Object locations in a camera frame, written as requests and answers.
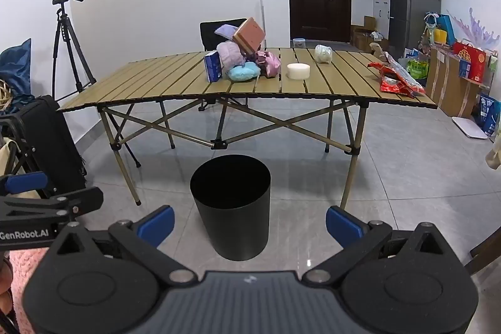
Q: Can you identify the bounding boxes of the black tripod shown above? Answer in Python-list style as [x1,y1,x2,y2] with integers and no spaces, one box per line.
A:
[52,0,98,102]

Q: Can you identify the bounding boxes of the green bag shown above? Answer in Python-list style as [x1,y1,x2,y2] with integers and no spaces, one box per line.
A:
[407,59,429,79]

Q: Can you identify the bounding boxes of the small cardboard boxes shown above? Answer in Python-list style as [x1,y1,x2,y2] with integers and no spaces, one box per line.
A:
[351,16,390,53]

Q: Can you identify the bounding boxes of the pink satin pouch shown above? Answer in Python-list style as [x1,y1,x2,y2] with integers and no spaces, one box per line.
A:
[254,50,282,78]

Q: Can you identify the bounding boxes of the red snack bag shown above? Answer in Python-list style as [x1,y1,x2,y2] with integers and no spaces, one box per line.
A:
[368,53,425,90]
[380,76,416,97]

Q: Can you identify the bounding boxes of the purple fluffy towel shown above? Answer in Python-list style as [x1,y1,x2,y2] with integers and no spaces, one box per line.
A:
[216,41,246,75]

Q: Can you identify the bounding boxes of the white round container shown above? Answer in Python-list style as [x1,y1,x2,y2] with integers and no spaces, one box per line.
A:
[287,62,311,80]

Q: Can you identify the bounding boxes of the red gift bag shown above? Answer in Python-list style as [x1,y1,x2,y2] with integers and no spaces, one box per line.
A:
[453,40,487,83]

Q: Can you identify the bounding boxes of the orange sponge block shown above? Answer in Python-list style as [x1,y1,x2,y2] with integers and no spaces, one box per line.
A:
[233,18,266,55]

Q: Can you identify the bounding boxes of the pink fluffy rug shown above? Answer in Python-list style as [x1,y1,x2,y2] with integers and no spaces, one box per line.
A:
[8,248,48,293]

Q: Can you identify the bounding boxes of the purple coral decoration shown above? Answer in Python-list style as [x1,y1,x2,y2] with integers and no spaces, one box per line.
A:
[448,8,498,53]

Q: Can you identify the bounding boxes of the cream cloth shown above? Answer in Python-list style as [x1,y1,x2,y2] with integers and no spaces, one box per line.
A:
[485,136,501,170]

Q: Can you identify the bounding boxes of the black suitcase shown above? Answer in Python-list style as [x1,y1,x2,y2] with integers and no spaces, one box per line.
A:
[16,95,87,197]

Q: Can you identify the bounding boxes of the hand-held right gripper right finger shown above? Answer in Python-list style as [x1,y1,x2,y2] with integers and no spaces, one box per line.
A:
[303,206,455,285]

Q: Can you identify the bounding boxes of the dark wooden furniture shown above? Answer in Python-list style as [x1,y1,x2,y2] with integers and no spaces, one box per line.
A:
[467,236,501,276]

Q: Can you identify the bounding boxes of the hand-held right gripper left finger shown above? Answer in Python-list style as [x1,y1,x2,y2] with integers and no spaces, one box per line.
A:
[45,206,198,285]

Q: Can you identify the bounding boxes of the white mop pole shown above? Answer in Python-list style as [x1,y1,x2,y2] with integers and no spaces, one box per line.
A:
[259,0,267,49]

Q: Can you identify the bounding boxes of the tan folding table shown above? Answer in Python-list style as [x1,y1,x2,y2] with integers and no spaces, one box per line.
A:
[58,46,439,209]

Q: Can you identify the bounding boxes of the black folding chair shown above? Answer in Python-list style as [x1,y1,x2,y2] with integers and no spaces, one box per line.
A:
[158,18,251,150]

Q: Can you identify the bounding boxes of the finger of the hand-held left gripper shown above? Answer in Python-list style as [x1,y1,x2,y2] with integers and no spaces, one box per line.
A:
[0,171,48,197]
[0,187,104,225]

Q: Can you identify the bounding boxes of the blue gift bag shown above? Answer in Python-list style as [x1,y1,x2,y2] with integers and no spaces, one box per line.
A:
[425,13,457,45]

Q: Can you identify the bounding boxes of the large cardboard box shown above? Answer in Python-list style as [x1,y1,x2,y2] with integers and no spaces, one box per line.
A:
[425,44,490,118]

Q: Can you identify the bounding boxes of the light blue plush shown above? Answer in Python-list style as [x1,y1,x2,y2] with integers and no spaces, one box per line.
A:
[228,62,261,81]

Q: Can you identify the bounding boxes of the white bathroom scale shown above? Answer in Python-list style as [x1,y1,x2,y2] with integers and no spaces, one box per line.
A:
[452,116,488,140]

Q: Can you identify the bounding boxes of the blue box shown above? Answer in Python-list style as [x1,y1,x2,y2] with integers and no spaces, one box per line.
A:
[204,51,223,83]

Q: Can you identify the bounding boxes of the crumpled clear plastic bag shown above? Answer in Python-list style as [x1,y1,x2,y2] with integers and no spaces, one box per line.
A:
[315,44,333,64]

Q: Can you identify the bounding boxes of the black trash bin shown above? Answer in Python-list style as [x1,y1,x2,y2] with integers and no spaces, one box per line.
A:
[190,156,272,261]

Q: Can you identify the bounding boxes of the blue printed sack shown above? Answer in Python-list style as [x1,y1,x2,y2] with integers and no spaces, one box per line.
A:
[475,93,501,137]

